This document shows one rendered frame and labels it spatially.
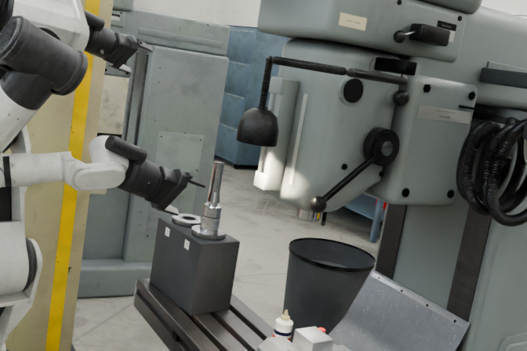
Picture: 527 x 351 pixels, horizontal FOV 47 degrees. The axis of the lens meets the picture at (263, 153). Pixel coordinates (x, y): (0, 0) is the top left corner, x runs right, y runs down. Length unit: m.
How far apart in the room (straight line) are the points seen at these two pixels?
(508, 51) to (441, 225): 0.42
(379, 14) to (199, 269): 0.76
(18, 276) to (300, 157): 0.77
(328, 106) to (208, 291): 0.66
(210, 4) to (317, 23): 10.05
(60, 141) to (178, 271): 1.33
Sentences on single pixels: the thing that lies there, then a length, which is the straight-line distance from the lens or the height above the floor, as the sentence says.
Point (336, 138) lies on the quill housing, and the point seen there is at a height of 1.46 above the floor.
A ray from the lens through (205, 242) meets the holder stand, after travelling 1.50.
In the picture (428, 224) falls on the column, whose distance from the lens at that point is 1.49.
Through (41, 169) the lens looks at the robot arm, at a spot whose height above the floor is 1.27.
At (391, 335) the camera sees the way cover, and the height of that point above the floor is 0.99.
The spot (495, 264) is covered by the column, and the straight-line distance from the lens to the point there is 1.41.
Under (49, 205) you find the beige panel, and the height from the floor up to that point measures 0.80.
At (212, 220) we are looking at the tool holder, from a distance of 1.53.
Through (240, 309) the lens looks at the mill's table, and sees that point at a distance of 1.63.
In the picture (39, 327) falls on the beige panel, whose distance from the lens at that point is 3.06.
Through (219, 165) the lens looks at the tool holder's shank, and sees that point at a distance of 1.51.
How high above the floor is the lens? 1.58
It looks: 9 degrees down
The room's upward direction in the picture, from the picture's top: 9 degrees clockwise
